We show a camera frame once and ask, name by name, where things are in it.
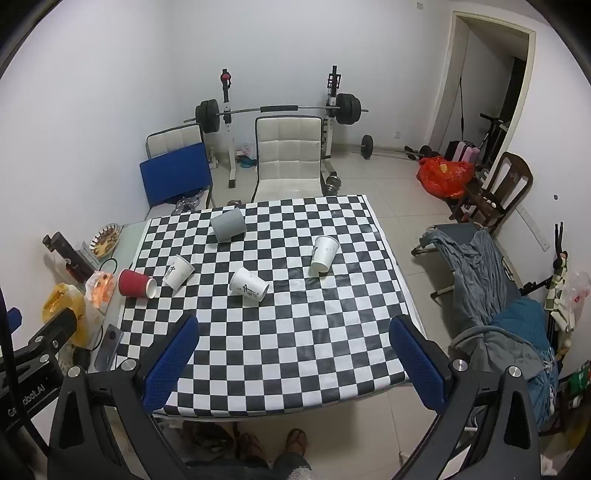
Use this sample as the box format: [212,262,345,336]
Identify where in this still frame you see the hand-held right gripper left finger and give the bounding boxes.
[47,315,200,480]

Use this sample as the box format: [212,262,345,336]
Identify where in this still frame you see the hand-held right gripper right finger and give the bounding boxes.
[389,315,542,480]

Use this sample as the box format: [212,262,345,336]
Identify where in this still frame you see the red paper cup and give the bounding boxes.
[117,268,158,299]

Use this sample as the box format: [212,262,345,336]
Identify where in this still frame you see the white paper cup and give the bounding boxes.
[308,235,341,278]
[161,254,196,292]
[229,266,270,304]

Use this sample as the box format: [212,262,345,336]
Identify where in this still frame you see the grey cup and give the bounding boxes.
[210,207,247,243]

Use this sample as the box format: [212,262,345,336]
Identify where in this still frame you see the yellow plastic bag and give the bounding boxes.
[41,283,88,347]

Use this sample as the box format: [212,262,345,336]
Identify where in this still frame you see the grey flat device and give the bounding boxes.
[93,324,123,371]

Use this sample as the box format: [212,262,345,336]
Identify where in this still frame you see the orange snack packet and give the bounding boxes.
[85,271,116,308]

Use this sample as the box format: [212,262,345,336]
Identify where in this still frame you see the dark brown tool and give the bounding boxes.
[42,231,100,282]

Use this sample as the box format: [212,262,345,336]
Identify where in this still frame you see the patterned plate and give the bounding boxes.
[89,223,123,257]

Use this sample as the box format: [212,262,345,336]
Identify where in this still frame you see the grey blanket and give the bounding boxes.
[421,228,555,374]

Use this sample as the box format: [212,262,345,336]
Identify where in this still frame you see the person's foot in sandal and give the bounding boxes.
[237,431,265,459]
[285,428,308,456]

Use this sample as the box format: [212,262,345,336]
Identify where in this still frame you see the teal blanket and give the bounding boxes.
[490,298,561,414]

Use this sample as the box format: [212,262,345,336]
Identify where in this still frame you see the black white checkered tablecloth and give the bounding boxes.
[112,194,428,418]

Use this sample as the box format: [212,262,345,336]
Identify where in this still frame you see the folding cot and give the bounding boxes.
[411,223,557,437]

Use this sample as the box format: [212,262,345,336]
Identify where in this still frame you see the checked cloth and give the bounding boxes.
[545,265,576,331]

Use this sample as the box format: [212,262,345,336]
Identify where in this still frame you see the clear plastic bag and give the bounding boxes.
[566,271,591,306]

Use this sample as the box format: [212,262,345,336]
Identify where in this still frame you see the black coat stand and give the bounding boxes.
[519,222,571,296]

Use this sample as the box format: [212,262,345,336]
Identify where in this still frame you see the red plastic bag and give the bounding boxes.
[417,156,476,199]

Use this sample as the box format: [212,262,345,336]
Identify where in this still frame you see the blue board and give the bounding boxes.
[140,142,213,207]

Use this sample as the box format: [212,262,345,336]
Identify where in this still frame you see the dark wooden chair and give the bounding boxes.
[449,151,534,236]

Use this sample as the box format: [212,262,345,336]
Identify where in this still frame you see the pink suitcase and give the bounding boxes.
[444,140,481,163]

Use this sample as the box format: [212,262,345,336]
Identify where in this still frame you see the white barbell rack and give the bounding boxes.
[217,67,345,189]

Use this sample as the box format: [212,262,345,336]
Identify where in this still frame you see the small black barbell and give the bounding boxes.
[358,135,444,161]

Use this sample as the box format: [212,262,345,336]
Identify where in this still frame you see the white padded chair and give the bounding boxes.
[250,115,325,204]
[146,124,215,209]

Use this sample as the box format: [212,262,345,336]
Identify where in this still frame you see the kick scooter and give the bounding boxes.
[478,113,509,163]

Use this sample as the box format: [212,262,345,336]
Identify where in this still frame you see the long barbell with black plates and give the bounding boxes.
[183,93,370,134]

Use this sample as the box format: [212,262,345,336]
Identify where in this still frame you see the white wall strip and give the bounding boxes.
[517,205,551,253]

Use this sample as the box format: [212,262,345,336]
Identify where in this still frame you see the door frame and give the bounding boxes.
[427,11,537,155]

